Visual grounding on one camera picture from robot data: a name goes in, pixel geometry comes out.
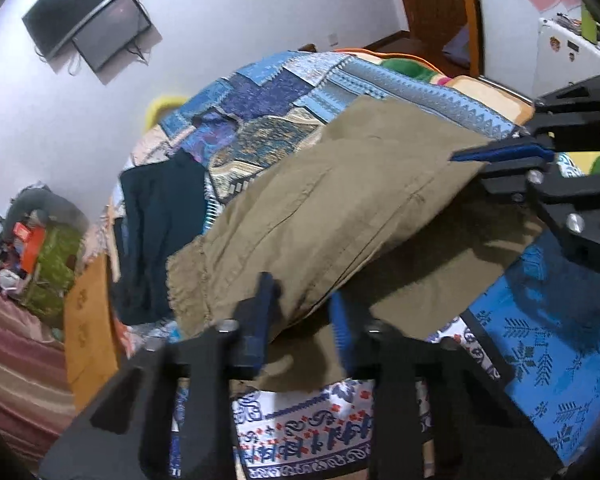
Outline colourful orange green blanket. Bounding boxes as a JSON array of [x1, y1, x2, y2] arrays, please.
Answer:
[[338, 48, 600, 179]]

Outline black wall television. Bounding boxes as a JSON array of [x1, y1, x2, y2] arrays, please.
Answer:
[[22, 0, 154, 59]]

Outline olive khaki shorts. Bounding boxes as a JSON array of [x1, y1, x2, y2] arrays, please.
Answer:
[[166, 96, 546, 394]]

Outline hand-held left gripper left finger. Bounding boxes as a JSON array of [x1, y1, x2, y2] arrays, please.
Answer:
[[39, 272, 282, 480]]

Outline striped rug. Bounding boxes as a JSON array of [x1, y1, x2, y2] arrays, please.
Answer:
[[0, 260, 79, 466]]

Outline black wall monitor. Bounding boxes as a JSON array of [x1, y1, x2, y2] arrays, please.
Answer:
[[72, 0, 154, 74]]

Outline white refrigerator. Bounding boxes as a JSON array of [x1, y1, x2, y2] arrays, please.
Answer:
[[532, 17, 600, 100]]

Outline orange box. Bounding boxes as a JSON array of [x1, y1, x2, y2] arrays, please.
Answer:
[[19, 224, 47, 272]]

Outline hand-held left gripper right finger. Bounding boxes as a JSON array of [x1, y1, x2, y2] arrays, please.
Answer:
[[328, 294, 564, 480]]

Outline green box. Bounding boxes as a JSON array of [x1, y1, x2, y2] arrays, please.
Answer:
[[581, 4, 600, 44]]

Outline green patterned bag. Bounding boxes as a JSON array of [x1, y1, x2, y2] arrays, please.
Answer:
[[19, 225, 84, 317]]

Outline grey bag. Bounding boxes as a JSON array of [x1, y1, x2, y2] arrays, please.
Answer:
[[8, 185, 89, 233]]

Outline dark navy garment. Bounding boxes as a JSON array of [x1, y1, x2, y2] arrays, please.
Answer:
[[112, 150, 212, 326]]

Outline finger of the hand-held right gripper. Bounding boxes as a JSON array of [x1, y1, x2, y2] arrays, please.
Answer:
[[479, 152, 600, 282], [450, 74, 600, 163]]

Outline orange wooden bed board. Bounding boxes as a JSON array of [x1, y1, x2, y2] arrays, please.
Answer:
[[64, 254, 127, 412]]

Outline yellow round object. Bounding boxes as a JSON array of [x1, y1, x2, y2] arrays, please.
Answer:
[[144, 95, 190, 132]]

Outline wooden door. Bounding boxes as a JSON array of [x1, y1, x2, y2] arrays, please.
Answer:
[[390, 0, 483, 77]]

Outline blue patchwork blanket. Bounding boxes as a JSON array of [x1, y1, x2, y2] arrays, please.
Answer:
[[100, 50, 600, 480]]

